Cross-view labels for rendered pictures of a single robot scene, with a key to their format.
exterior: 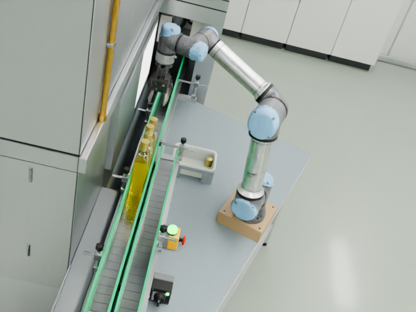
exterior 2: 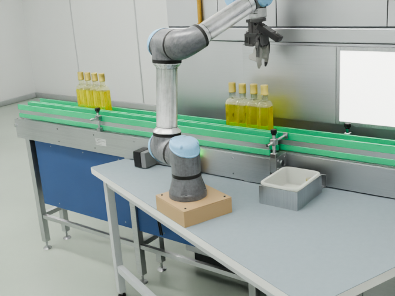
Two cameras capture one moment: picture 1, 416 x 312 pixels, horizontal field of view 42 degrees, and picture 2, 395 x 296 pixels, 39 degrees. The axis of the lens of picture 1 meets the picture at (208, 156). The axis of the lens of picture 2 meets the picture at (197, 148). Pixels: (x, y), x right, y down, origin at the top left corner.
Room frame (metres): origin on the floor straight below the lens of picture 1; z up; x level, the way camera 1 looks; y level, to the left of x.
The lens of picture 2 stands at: (3.30, -1.76, 1.66)
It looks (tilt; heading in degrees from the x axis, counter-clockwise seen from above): 17 degrees down; 131
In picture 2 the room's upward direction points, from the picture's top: 4 degrees counter-clockwise
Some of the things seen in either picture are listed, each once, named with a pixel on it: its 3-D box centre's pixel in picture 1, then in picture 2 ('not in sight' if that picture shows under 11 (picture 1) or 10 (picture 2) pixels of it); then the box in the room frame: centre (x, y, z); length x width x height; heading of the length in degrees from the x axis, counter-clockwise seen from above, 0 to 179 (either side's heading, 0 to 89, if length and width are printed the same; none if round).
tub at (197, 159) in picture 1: (193, 162); (290, 187); (2.18, 0.06, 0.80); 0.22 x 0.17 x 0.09; 94
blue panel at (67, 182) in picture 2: not in sight; (144, 188); (1.18, 0.17, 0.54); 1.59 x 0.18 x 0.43; 4
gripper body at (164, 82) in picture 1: (161, 75); (257, 32); (1.90, 0.27, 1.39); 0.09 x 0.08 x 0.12; 4
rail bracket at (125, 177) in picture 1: (120, 179); not in sight; (1.74, 0.33, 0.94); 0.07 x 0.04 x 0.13; 94
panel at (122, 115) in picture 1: (134, 84); (332, 85); (2.18, 0.42, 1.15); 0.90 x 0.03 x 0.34; 4
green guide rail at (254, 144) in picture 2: (140, 304); (122, 125); (1.16, 0.09, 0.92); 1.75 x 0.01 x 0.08; 4
